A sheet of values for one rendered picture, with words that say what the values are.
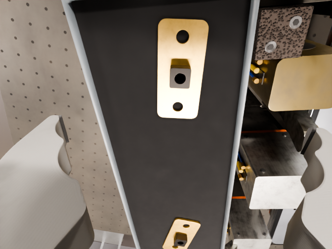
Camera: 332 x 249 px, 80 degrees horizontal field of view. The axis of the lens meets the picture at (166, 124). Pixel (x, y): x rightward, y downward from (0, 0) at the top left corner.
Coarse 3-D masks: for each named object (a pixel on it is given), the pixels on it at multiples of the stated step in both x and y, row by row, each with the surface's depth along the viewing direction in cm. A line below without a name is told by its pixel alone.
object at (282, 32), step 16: (272, 16) 20; (288, 16) 20; (304, 16) 20; (256, 32) 21; (272, 32) 21; (288, 32) 20; (304, 32) 20; (256, 48) 21; (272, 48) 21; (288, 48) 21
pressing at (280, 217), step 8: (328, 40) 31; (312, 112) 36; (320, 112) 36; (328, 112) 36; (320, 120) 37; (328, 120) 37; (328, 128) 38; (296, 208) 50; (272, 216) 53; (280, 216) 52; (288, 216) 52; (272, 224) 54; (280, 224) 54; (272, 232) 56; (280, 232) 56; (272, 240) 58; (280, 240) 58
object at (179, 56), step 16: (160, 32) 15; (176, 32) 15; (192, 32) 15; (160, 48) 16; (176, 48) 16; (192, 48) 16; (160, 64) 16; (176, 64) 16; (192, 64) 16; (160, 80) 17; (176, 80) 17; (192, 80) 17; (160, 96) 18; (176, 96) 18; (192, 96) 18; (160, 112) 19; (176, 112) 19; (192, 112) 19
